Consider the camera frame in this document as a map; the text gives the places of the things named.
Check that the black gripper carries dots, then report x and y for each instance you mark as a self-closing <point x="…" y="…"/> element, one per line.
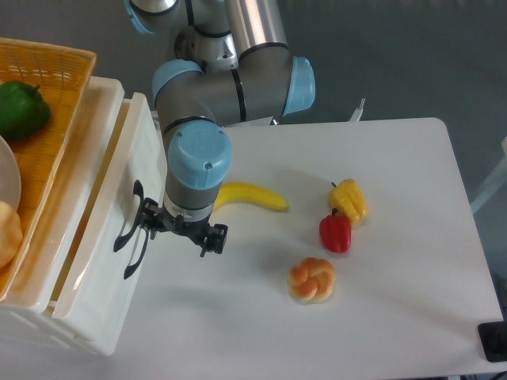
<point x="187" y="223"/>

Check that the white top drawer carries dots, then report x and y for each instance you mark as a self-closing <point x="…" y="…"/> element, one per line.
<point x="94" y="300"/>

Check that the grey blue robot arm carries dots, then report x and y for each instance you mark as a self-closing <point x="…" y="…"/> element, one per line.
<point x="233" y="66"/>

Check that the white drawer cabinet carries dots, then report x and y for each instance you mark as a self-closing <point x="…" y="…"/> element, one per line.
<point x="29" y="295"/>

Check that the yellow banana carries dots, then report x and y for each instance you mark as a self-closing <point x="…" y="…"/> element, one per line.
<point x="248" y="193"/>

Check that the knotted bread roll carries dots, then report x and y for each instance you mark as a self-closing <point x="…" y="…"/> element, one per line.
<point x="312" y="280"/>

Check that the red bell pepper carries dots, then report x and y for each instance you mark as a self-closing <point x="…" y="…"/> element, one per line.
<point x="335" y="232"/>

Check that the yellow bell pepper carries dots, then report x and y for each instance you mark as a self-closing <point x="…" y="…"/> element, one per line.
<point x="348" y="199"/>

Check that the beige bread roll in basket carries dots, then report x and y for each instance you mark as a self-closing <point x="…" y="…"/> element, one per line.
<point x="11" y="233"/>

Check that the white plate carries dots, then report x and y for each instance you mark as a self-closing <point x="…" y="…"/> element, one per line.
<point x="10" y="176"/>

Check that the green bell pepper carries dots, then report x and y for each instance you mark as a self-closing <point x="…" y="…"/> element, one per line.
<point x="23" y="110"/>

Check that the black device at table edge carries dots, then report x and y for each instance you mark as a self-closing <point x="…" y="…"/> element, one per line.
<point x="493" y="340"/>

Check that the white frame at right edge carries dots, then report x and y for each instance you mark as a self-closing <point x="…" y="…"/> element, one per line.
<point x="491" y="184"/>

